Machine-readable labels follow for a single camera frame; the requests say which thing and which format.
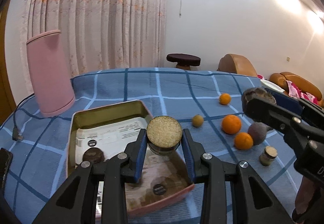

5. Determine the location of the dark purple fruit half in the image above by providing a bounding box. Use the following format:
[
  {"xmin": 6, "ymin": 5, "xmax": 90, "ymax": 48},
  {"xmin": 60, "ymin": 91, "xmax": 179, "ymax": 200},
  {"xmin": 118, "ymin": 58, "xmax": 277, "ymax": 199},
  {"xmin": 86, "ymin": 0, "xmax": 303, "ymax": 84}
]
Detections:
[{"xmin": 241, "ymin": 88, "xmax": 277, "ymax": 120}]

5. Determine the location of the cut purple fruit piece large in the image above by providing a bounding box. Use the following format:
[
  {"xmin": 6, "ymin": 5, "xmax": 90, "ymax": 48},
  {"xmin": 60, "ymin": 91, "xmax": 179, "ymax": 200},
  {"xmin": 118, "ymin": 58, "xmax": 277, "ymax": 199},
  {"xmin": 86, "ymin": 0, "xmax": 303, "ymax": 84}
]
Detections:
[{"xmin": 146, "ymin": 116, "xmax": 182, "ymax": 156}]

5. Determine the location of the person's right hand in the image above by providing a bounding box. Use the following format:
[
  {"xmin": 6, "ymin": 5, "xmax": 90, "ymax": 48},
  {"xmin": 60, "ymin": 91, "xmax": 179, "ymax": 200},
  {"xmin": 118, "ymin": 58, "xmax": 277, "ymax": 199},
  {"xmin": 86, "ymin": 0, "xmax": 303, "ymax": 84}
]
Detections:
[{"xmin": 292, "ymin": 176, "xmax": 323, "ymax": 223}]

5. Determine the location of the whole purple passion fruit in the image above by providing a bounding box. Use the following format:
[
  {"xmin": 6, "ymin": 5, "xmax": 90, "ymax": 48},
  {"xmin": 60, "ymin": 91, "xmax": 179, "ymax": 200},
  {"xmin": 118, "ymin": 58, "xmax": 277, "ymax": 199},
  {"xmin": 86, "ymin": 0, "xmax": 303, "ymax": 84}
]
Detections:
[{"xmin": 248, "ymin": 122, "xmax": 271, "ymax": 146}]

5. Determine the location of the pink floral blanket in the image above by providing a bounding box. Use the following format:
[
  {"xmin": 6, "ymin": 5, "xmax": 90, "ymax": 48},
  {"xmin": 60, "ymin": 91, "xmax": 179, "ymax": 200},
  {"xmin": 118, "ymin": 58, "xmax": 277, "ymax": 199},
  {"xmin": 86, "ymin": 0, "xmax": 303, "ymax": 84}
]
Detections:
[{"xmin": 258, "ymin": 75, "xmax": 318, "ymax": 105}]

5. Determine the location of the cut purple fruit piece small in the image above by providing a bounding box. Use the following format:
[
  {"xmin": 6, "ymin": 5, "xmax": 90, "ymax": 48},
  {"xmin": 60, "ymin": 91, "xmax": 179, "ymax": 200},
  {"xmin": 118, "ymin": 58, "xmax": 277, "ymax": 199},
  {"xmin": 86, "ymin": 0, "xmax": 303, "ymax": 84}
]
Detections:
[{"xmin": 259, "ymin": 146, "xmax": 277, "ymax": 167}]

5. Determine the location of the brown leather sofa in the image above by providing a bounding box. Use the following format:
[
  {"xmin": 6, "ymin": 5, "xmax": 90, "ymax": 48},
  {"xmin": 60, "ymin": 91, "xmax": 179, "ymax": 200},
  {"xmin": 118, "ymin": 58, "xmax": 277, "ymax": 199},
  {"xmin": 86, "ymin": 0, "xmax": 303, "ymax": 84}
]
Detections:
[{"xmin": 270, "ymin": 72, "xmax": 323, "ymax": 107}]

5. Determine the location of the orange near purple fruit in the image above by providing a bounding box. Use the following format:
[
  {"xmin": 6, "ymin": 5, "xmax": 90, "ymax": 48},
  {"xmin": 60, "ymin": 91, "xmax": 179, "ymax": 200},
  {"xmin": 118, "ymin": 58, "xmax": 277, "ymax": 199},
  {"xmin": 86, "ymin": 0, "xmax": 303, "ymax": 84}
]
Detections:
[{"xmin": 234, "ymin": 132, "xmax": 254, "ymax": 150}]

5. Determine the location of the orange behind purple fruit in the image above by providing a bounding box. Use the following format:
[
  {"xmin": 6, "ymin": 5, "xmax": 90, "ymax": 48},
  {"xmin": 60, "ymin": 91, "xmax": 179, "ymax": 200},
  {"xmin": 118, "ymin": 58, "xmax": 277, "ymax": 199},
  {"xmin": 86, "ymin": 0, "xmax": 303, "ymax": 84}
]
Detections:
[{"xmin": 221, "ymin": 114, "xmax": 242, "ymax": 135}]

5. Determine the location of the far small orange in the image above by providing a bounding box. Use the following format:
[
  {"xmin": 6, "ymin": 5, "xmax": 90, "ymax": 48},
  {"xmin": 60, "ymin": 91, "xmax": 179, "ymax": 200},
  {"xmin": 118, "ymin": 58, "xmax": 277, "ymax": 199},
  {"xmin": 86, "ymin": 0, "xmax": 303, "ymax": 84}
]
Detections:
[{"xmin": 219, "ymin": 93, "xmax": 231, "ymax": 105}]

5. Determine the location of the blue plaid tablecloth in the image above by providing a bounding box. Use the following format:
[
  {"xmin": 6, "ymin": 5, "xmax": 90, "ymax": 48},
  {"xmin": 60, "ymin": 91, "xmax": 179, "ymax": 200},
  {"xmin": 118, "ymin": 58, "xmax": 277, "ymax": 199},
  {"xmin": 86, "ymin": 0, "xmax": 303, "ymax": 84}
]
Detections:
[{"xmin": 1, "ymin": 68, "xmax": 302, "ymax": 223}]

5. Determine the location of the brown leather chair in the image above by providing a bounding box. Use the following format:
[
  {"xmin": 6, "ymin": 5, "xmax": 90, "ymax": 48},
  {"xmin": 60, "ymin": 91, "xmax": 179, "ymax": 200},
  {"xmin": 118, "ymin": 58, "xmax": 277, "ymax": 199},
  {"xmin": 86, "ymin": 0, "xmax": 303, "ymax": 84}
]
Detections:
[{"xmin": 217, "ymin": 54, "xmax": 258, "ymax": 77}]

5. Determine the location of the pink metal tin box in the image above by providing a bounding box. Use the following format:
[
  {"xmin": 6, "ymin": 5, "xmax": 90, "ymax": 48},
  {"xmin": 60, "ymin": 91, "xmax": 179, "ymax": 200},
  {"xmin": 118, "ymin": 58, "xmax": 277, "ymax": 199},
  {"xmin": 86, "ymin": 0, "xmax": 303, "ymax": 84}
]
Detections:
[{"xmin": 66, "ymin": 100, "xmax": 194, "ymax": 217}]

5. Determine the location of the paper sheet in tin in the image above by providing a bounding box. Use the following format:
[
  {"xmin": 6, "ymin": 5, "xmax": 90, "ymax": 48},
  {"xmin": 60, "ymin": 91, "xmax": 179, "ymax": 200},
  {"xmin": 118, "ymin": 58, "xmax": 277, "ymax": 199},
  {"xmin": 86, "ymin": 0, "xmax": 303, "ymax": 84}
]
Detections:
[{"xmin": 75, "ymin": 117, "xmax": 148, "ymax": 164}]

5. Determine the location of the small brown longan fruit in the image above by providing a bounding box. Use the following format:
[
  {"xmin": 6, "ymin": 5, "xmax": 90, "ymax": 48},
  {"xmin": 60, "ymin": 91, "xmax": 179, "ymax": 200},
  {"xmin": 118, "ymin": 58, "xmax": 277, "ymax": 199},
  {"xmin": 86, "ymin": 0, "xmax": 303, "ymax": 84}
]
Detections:
[{"xmin": 192, "ymin": 114, "xmax": 204, "ymax": 127}]

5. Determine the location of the dark round stool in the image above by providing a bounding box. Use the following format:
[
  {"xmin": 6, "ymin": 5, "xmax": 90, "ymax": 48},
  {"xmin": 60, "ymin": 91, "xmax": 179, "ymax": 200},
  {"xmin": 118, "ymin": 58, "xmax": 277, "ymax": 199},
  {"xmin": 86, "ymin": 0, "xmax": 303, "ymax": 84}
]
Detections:
[{"xmin": 166, "ymin": 53, "xmax": 201, "ymax": 71}]

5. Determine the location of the pink cylindrical kettle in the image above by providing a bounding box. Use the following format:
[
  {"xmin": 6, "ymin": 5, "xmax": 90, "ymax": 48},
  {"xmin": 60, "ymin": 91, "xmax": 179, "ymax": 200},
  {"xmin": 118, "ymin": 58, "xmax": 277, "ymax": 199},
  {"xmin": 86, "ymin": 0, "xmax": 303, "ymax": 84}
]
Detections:
[{"xmin": 26, "ymin": 30, "xmax": 75, "ymax": 117}]

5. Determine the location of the wooden door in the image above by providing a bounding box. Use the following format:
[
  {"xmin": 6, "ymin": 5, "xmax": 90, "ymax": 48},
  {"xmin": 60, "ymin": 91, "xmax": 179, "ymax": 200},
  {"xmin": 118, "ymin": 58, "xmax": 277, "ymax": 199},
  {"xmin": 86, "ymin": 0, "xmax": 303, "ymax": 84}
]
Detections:
[{"xmin": 0, "ymin": 0, "xmax": 16, "ymax": 125}]

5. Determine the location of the pink floral curtain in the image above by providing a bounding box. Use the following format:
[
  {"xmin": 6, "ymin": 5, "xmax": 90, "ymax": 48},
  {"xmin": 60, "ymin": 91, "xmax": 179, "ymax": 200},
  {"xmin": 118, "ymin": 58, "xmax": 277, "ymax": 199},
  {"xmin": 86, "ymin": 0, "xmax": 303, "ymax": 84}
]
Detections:
[{"xmin": 19, "ymin": 0, "xmax": 172, "ymax": 81}]

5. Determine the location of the black power cable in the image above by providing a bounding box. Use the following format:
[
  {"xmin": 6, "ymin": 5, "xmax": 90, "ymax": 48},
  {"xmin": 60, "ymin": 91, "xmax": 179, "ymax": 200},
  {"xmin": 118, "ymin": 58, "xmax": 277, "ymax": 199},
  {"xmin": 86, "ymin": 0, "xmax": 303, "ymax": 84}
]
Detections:
[{"xmin": 11, "ymin": 93, "xmax": 36, "ymax": 141}]

